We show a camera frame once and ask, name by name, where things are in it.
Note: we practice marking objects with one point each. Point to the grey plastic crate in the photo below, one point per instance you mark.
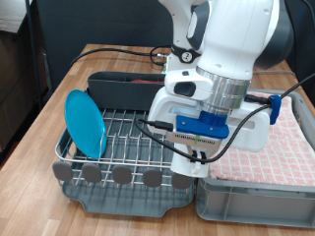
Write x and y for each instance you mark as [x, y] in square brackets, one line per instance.
[256, 206]

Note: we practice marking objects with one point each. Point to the dark grey utensil holder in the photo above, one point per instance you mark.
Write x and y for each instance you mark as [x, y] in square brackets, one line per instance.
[124, 93]

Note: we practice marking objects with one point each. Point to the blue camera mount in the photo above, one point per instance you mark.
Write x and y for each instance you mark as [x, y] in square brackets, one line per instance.
[203, 124]

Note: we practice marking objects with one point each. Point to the pink checked towel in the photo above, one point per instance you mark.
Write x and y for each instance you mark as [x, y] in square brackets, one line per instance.
[288, 157]

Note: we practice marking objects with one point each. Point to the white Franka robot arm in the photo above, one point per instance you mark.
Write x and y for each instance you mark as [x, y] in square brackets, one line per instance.
[229, 36]

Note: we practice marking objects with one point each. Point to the brown wooden spoon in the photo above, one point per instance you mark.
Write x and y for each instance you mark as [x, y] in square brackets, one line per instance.
[147, 80]

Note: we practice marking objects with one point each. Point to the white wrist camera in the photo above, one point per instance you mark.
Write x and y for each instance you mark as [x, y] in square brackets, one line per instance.
[193, 139]

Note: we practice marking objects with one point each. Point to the dark wooden cabinet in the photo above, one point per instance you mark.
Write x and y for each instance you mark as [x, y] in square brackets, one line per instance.
[13, 85]

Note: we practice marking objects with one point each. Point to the blue plate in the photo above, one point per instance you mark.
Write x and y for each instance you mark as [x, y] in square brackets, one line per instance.
[83, 124]

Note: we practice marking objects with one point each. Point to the grey dish rack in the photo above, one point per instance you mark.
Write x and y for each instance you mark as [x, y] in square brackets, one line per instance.
[131, 203]

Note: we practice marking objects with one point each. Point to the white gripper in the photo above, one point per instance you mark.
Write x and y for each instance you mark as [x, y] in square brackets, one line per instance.
[252, 131]

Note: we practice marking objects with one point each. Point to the black metal pole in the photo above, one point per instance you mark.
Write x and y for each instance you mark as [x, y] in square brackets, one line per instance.
[32, 55]

